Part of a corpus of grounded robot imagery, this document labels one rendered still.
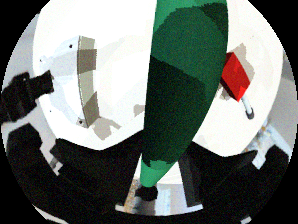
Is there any dark green pipe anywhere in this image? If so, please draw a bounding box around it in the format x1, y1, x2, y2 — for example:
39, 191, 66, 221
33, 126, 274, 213
140, 0, 229, 186

